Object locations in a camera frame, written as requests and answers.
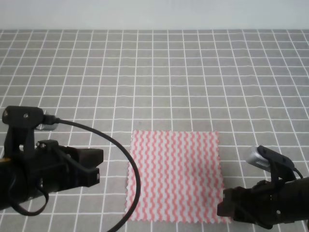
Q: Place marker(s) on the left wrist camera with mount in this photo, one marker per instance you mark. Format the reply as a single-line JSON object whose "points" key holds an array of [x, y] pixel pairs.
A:
{"points": [[22, 122]]}

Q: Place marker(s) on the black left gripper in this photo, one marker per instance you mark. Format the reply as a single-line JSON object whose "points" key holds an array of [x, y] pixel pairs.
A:
{"points": [[51, 167]]}

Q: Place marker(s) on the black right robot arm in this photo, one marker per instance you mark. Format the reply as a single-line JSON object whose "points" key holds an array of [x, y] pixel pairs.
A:
{"points": [[296, 195]]}

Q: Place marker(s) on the grey checked tablecloth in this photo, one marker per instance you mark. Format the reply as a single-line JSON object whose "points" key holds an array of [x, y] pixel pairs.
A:
{"points": [[251, 86]]}

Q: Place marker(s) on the pink white wavy striped towel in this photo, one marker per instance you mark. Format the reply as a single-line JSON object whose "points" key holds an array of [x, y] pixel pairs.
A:
{"points": [[180, 174]]}

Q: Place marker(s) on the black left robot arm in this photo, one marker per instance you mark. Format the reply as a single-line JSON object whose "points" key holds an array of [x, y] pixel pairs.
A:
{"points": [[7, 197]]}

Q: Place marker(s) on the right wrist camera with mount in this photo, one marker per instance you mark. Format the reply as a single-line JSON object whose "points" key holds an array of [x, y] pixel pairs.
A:
{"points": [[279, 166]]}

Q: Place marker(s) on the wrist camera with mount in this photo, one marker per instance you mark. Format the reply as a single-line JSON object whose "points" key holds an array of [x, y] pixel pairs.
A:
{"points": [[22, 122], [279, 166]]}

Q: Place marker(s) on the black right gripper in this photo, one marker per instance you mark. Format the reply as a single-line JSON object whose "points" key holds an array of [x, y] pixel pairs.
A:
{"points": [[261, 204]]}

